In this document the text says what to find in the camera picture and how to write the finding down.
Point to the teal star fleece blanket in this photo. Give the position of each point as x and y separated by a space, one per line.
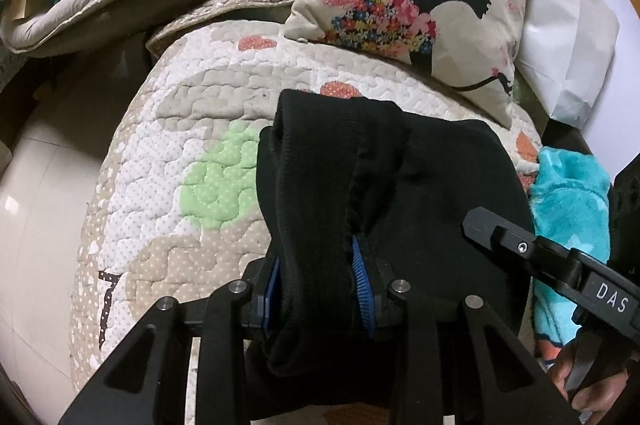
569 202

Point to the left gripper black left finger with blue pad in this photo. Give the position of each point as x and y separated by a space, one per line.
144 379

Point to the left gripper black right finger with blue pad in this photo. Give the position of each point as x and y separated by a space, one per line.
432 362

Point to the white pillow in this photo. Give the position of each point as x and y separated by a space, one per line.
566 49

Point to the patchwork heart quilt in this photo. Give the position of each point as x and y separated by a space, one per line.
175 210

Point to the black pants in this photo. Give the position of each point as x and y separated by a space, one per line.
332 169

